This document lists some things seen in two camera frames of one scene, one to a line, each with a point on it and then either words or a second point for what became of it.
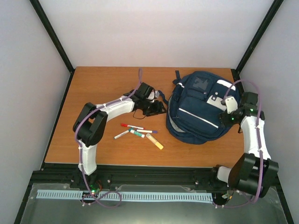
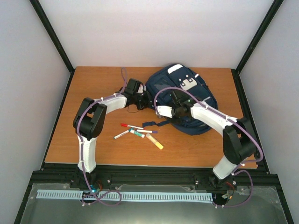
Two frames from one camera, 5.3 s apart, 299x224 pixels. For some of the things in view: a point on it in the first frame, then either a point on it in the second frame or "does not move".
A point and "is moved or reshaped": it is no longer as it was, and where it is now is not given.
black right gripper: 224,119 -> 178,121
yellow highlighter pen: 154,141 does not move
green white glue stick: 137,133 does not move
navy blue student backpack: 194,103 is moved or reshaped
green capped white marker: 119,135 does not move
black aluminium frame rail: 69,173 does not move
